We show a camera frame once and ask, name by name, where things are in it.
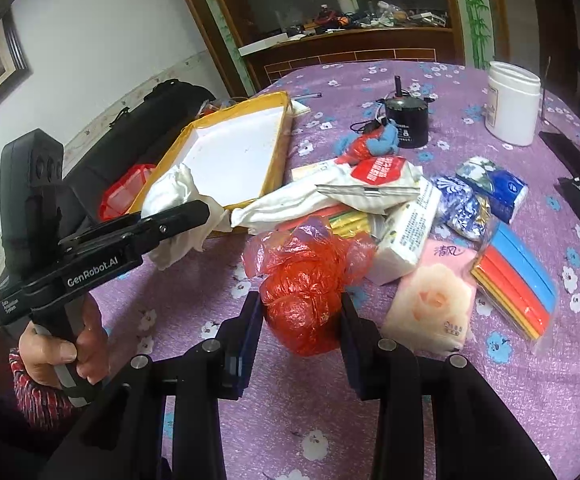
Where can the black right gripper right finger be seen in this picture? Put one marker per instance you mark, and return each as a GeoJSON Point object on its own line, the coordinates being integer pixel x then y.
{"type": "Point", "coordinates": [364, 361]}

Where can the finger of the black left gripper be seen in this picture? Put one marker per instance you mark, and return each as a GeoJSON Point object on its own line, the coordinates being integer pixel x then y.
{"type": "Point", "coordinates": [134, 233]}

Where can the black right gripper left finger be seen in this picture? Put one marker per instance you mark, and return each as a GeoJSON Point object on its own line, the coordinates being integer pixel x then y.
{"type": "Point", "coordinates": [239, 338]}

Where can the white cloth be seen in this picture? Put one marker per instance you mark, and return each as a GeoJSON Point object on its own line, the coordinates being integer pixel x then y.
{"type": "Point", "coordinates": [176, 187]}

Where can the red plastic bag ball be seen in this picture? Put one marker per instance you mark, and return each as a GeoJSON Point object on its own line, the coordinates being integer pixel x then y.
{"type": "Point", "coordinates": [305, 272]}

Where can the person's left hand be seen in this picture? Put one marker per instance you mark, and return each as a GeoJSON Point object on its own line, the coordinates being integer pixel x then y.
{"type": "Point", "coordinates": [89, 353]}

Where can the red plastic container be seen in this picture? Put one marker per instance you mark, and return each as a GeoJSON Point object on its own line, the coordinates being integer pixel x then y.
{"type": "Point", "coordinates": [121, 194]}

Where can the pink tissue pack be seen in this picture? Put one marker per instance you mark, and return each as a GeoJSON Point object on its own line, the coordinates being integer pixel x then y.
{"type": "Point", "coordinates": [432, 307]}

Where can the black bag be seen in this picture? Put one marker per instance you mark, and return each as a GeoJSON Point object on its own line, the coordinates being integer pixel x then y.
{"type": "Point", "coordinates": [138, 136]}

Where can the yellow-rimmed white tray box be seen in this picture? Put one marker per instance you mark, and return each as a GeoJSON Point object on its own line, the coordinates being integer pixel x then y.
{"type": "Point", "coordinates": [235, 155]}

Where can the white cloth bag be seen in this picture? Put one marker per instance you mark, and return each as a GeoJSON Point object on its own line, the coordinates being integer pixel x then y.
{"type": "Point", "coordinates": [293, 200]}

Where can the colourful foam strips pack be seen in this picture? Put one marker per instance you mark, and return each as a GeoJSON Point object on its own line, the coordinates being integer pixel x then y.
{"type": "Point", "coordinates": [513, 279]}

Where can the red white plastic bag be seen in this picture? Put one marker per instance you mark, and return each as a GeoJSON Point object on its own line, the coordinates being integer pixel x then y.
{"type": "Point", "coordinates": [375, 185]}

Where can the blue patterned cloth pouch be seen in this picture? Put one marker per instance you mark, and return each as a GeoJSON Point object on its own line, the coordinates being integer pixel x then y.
{"type": "Point", "coordinates": [461, 209]}

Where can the blue white tissue pack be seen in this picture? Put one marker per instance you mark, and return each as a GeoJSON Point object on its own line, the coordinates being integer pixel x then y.
{"type": "Point", "coordinates": [505, 191]}

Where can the blue red plush toy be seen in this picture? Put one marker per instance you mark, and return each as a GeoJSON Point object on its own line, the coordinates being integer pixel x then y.
{"type": "Point", "coordinates": [359, 146]}

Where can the black cylindrical motor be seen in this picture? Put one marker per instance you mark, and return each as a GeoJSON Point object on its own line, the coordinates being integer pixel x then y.
{"type": "Point", "coordinates": [407, 110]}

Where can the wooden cabinet with clutter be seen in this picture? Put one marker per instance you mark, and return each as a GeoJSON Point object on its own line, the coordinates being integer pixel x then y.
{"type": "Point", "coordinates": [254, 43]}

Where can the black smartphone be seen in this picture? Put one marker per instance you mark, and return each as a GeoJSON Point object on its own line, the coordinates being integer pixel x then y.
{"type": "Point", "coordinates": [564, 149]}

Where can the white plastic jar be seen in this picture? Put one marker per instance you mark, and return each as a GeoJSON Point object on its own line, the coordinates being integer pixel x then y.
{"type": "Point", "coordinates": [512, 106]}

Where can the purple eyeglasses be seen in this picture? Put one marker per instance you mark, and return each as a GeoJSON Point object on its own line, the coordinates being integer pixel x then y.
{"type": "Point", "coordinates": [565, 110]}

